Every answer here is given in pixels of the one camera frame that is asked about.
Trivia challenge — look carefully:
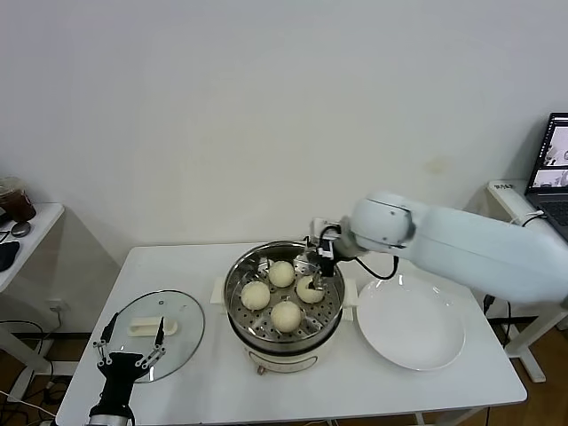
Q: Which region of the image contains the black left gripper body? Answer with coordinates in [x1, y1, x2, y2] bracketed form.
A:
[98, 352, 148, 406]

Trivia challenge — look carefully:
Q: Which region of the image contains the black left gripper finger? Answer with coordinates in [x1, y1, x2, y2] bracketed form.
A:
[93, 312, 120, 367]
[136, 316, 168, 367]

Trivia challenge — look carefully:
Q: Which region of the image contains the white steamed baozi bun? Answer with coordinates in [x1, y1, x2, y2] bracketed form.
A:
[240, 280, 272, 311]
[296, 274, 324, 304]
[268, 260, 296, 288]
[269, 300, 303, 333]

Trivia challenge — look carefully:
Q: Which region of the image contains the glass lid with white handle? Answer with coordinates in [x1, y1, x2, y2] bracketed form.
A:
[100, 290, 205, 385]

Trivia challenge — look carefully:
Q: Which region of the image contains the steel perforated steamer basket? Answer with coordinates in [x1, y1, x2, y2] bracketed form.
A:
[223, 241, 346, 351]

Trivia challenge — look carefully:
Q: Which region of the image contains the white electric cooking pot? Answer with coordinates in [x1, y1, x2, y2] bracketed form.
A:
[209, 277, 359, 377]

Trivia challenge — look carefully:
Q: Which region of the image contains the white round plate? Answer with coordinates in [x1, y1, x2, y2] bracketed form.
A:
[355, 274, 467, 372]

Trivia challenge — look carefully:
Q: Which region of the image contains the black computer mouse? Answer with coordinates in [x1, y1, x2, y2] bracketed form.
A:
[0, 241, 21, 272]

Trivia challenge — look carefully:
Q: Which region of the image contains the white side desk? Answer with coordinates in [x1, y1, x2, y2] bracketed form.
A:
[0, 202, 67, 403]

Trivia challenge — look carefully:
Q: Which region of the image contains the plastic iced coffee cup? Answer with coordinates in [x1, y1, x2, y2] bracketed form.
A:
[0, 177, 37, 223]

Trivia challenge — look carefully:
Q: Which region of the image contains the dark grey open laptop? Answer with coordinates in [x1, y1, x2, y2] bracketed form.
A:
[523, 113, 568, 243]

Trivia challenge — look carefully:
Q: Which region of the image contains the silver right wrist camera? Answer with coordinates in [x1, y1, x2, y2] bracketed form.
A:
[310, 218, 343, 258]

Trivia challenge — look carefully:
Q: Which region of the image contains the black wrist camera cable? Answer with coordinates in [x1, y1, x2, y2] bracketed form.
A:
[352, 255, 399, 280]

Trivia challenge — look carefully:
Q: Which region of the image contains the black floor cable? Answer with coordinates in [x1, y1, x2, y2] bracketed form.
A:
[0, 319, 61, 400]

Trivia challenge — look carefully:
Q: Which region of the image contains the black cable with adapter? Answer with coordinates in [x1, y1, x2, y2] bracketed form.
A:
[482, 215, 545, 347]

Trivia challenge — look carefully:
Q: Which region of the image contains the white charging cable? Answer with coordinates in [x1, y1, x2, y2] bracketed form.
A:
[509, 211, 543, 227]

